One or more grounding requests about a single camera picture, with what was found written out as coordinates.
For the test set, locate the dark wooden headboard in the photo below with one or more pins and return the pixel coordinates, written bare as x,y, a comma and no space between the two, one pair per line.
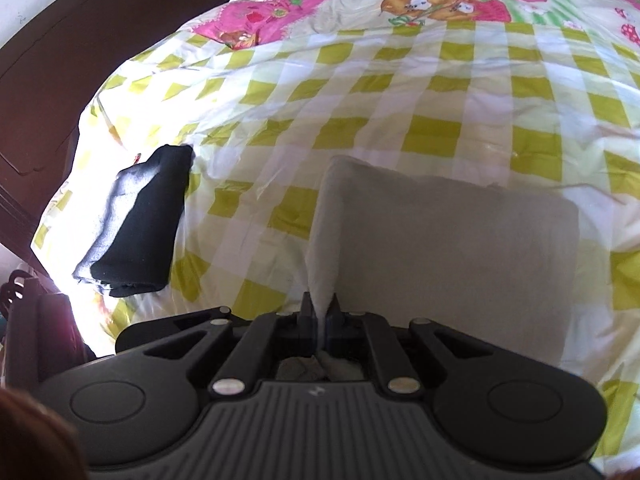
60,90

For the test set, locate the dark red object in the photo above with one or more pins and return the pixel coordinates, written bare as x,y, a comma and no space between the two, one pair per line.
62,325

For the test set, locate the checkered printed blanket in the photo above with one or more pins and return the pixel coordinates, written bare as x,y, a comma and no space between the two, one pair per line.
400,90

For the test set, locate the reddish brown blurred object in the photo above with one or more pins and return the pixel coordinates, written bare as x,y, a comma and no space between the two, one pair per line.
35,440

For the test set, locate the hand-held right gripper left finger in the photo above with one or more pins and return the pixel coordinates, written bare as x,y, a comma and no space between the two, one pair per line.
310,322

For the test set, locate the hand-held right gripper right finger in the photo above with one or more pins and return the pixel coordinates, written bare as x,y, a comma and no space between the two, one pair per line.
334,322

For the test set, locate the black folded garment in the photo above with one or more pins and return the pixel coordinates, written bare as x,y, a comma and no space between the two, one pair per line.
140,230

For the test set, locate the beige pants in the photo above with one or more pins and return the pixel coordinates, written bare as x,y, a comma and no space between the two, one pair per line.
440,240

